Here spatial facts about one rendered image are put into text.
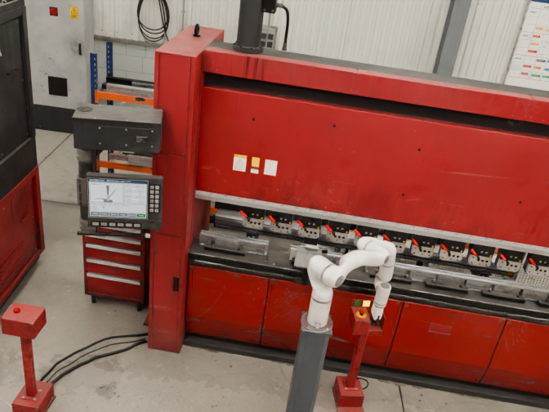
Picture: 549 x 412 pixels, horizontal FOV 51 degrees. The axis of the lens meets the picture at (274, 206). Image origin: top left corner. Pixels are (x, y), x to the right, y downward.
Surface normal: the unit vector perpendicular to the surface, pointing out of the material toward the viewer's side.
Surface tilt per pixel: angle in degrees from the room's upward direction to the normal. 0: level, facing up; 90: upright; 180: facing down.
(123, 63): 90
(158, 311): 90
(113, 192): 90
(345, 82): 90
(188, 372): 0
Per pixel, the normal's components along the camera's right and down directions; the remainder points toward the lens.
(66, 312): 0.12, -0.88
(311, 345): -0.06, 0.47
